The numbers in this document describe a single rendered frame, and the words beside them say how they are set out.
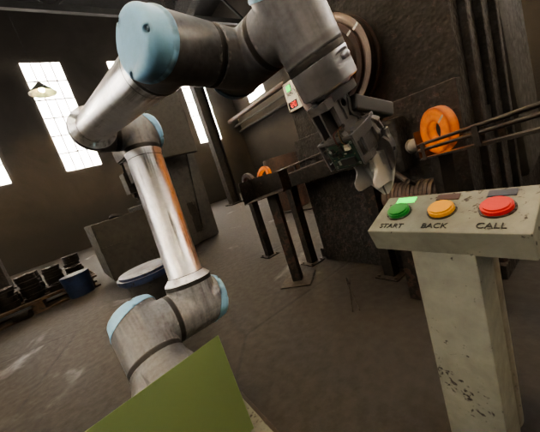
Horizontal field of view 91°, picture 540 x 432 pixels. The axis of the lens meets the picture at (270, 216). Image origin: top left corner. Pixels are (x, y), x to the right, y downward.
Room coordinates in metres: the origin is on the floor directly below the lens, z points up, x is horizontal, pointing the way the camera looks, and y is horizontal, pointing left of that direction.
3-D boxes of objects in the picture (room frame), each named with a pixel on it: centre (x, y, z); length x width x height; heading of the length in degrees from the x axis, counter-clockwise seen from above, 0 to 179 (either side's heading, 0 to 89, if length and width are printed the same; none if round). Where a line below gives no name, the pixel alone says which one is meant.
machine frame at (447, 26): (1.65, -0.87, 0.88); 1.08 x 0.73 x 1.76; 34
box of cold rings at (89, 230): (3.31, 1.59, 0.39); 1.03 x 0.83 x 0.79; 128
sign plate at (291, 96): (1.75, -0.42, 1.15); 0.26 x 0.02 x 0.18; 34
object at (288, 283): (1.65, -0.03, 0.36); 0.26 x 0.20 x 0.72; 69
